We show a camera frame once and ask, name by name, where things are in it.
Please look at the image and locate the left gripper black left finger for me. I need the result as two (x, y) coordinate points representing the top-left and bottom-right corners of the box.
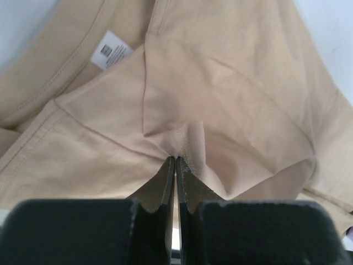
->
(1, 157), (175, 264)

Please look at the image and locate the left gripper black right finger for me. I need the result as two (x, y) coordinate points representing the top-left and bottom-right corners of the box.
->
(176, 158), (350, 264)

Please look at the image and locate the beige t shirt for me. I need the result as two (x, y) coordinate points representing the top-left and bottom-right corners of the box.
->
(1, 1), (352, 235)

